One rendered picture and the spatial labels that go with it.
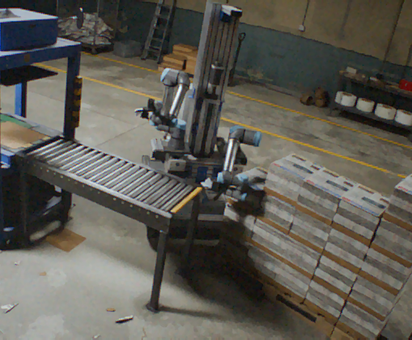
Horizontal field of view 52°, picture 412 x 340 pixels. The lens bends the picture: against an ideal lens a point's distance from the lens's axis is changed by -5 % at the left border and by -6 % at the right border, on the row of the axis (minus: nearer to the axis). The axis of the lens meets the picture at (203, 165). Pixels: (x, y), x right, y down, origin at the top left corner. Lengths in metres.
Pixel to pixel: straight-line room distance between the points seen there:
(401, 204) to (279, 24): 7.41
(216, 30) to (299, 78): 6.28
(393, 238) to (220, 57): 1.98
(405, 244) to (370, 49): 7.01
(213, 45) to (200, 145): 0.87
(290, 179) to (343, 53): 6.69
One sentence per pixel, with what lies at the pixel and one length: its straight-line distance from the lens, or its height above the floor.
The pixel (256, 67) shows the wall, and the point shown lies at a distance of 10.04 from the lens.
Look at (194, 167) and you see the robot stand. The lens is 3.83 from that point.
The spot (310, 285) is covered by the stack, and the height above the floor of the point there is 0.32.
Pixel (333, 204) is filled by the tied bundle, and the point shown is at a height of 0.99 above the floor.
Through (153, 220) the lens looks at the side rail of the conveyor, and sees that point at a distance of 2.87.
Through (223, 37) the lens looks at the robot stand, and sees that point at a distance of 3.71.
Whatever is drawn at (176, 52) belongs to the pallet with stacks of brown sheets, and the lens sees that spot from 9.99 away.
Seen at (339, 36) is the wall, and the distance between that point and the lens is 9.61.
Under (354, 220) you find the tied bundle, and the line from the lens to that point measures 3.00.
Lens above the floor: 2.27
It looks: 25 degrees down
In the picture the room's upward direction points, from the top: 11 degrees clockwise
